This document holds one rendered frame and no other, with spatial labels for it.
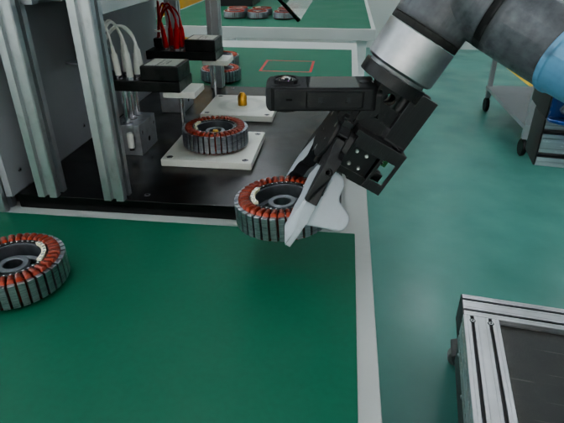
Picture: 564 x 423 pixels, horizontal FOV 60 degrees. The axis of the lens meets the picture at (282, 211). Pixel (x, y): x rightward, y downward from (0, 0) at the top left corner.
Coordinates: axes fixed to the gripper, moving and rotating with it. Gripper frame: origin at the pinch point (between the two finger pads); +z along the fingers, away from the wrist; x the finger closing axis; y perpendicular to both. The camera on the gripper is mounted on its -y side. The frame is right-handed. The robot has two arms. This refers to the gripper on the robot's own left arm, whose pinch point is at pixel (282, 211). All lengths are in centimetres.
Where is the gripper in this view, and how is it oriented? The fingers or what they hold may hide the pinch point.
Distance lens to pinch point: 58.7
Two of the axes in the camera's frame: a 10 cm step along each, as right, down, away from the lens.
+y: 8.7, 4.4, 2.4
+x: 0.0, -4.8, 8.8
